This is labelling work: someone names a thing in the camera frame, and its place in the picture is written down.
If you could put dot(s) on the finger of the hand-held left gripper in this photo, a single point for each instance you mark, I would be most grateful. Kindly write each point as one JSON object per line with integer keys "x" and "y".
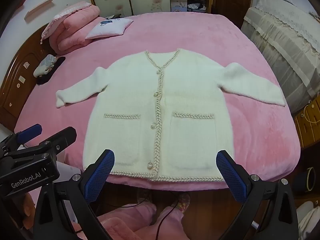
{"x": 31, "y": 130}
{"x": 63, "y": 136}

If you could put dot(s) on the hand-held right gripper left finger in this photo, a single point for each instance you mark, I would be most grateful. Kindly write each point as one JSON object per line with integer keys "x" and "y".
{"x": 100, "y": 175}

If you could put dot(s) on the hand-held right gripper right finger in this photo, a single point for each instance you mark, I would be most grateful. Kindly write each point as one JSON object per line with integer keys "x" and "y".
{"x": 232, "y": 177}

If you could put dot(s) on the white fuzzy cardigan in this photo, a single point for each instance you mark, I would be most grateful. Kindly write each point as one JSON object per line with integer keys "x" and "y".
{"x": 130, "y": 92}

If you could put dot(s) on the person's left forearm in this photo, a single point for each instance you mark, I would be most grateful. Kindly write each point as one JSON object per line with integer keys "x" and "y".
{"x": 28, "y": 210}

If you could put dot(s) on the patterned slipper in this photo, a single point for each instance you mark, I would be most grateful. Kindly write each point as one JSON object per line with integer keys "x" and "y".
{"x": 144, "y": 195}
{"x": 182, "y": 202}

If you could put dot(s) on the wooden headboard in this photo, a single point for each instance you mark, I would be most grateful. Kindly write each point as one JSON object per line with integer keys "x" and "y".
{"x": 15, "y": 75}

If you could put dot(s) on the person's pink pants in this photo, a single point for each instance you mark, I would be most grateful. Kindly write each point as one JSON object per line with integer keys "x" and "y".
{"x": 140, "y": 222}

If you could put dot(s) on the dark round bin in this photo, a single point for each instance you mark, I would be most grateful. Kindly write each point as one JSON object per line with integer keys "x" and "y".
{"x": 303, "y": 180}

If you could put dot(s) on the wooden cabinet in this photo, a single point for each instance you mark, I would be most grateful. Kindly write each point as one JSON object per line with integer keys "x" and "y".
{"x": 310, "y": 127}

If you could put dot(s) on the pink folded quilt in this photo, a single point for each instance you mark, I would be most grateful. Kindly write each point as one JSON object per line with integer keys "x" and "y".
{"x": 72, "y": 32}

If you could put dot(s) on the white pillow with blue print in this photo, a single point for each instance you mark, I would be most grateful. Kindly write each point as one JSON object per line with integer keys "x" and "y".
{"x": 110, "y": 27}

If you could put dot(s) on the pink lace-trimmed pillow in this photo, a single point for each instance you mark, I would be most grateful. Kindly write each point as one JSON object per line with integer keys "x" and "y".
{"x": 62, "y": 16}

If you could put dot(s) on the pink bed blanket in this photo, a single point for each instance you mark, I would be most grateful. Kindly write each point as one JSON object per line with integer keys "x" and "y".
{"x": 200, "y": 35}

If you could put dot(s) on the white box with blue print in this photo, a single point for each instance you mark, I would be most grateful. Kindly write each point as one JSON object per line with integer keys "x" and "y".
{"x": 178, "y": 6}

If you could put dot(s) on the wooden door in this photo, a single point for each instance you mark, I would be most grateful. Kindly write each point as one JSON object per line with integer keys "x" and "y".
{"x": 235, "y": 2}

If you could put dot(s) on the white plastic bag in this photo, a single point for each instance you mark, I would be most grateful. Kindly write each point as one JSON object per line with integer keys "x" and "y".
{"x": 193, "y": 5}

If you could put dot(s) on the pale wooden wall shelf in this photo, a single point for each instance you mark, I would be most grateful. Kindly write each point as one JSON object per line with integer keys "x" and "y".
{"x": 41, "y": 8}

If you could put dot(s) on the red wall shelf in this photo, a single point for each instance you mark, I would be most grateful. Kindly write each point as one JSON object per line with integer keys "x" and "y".
{"x": 20, "y": 3}

